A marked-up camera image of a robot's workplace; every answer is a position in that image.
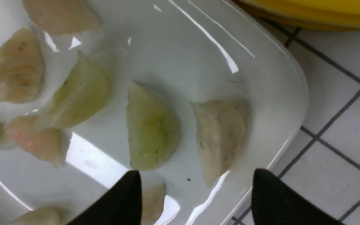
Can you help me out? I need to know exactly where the beige dumpling plate left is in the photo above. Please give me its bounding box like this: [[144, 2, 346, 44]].
[[0, 27, 45, 104]]

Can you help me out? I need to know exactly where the green dumpling plate centre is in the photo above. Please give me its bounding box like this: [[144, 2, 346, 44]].
[[35, 50, 111, 130]]

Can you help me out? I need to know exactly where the white dumpling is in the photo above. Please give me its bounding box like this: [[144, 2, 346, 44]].
[[190, 101, 250, 188]]

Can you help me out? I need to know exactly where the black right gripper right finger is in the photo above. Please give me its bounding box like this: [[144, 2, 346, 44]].
[[251, 168, 343, 225]]

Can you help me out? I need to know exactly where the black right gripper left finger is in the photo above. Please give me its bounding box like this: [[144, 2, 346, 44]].
[[68, 170, 142, 225]]

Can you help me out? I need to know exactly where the pink dumpling plate top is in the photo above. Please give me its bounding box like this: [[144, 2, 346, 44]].
[[22, 0, 102, 35]]

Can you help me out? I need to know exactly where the white square ceramic plate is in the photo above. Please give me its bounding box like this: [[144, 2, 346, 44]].
[[0, 0, 309, 225]]

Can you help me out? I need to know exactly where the pink dumpling plate lower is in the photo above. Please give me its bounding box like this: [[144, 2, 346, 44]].
[[4, 114, 71, 169]]

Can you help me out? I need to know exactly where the yellow-rimmed bamboo steamer basket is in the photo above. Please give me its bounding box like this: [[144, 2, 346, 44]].
[[234, 0, 360, 31]]

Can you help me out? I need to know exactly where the beige dumpling plate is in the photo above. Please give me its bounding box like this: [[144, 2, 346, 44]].
[[141, 183, 166, 225], [0, 27, 45, 104]]

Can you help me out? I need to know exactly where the beige dumpling plate lower right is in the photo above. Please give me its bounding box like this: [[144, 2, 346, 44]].
[[141, 183, 166, 225]]

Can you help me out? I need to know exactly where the pink dumpling plate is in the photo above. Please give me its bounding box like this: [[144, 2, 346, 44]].
[[22, 0, 102, 35], [4, 114, 71, 169]]

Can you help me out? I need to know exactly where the green dumpling plate right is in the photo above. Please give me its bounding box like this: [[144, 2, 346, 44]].
[[126, 82, 181, 171]]

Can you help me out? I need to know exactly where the pale dumpling plate bottom edge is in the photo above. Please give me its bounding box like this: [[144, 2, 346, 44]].
[[10, 207, 63, 225]]

